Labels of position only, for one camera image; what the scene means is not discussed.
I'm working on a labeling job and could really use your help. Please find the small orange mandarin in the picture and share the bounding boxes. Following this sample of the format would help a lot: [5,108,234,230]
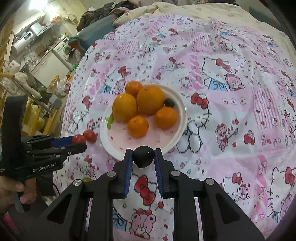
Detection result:
[127,115,149,138]

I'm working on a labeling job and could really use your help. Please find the large orange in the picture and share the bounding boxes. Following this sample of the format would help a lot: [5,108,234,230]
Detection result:
[137,85,166,115]

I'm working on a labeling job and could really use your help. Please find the medium orange mandarin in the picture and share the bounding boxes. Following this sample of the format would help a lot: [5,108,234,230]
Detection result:
[112,93,138,122]

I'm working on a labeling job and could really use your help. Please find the red cherry tomato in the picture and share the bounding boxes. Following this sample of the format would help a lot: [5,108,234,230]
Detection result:
[71,134,86,144]
[83,130,97,143]

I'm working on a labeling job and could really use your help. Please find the yellow wooden chair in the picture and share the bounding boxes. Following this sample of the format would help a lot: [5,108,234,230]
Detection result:
[21,98,59,137]

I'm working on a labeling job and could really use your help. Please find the white washing machine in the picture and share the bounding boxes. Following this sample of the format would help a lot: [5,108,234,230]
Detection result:
[52,36,74,71]

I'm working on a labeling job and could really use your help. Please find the green grape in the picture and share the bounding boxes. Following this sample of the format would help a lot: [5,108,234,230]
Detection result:
[82,177,92,183]

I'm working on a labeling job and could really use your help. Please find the Hello Kitty pink cloth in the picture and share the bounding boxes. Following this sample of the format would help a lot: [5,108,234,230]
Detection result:
[62,15,295,237]

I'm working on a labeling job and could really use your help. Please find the left hand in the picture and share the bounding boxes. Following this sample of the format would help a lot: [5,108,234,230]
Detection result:
[0,176,37,211]

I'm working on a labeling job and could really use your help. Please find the blue pillow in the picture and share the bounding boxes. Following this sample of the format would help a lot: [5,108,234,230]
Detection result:
[68,15,117,53]

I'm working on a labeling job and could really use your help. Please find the pink strawberry plate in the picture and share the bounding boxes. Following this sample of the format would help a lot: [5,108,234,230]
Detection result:
[99,85,187,160]

